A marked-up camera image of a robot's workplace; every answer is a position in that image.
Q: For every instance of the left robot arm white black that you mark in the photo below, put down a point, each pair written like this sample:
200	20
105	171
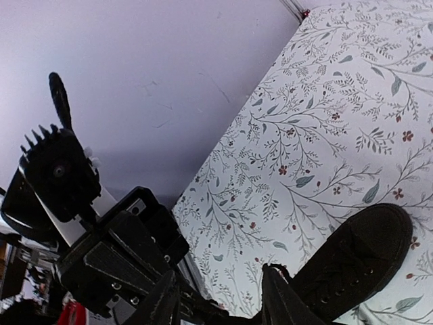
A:
56	195

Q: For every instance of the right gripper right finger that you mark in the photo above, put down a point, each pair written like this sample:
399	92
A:
280	304

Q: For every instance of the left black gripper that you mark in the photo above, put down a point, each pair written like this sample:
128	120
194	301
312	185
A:
124	255

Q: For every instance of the left aluminium frame post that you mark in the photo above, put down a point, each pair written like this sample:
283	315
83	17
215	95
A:
295	8

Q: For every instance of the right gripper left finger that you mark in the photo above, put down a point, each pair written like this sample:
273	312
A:
162	305

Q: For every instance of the black canvas shoe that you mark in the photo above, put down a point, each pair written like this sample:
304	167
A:
356	262

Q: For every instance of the floral patterned table mat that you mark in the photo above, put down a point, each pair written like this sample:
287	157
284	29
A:
341	121

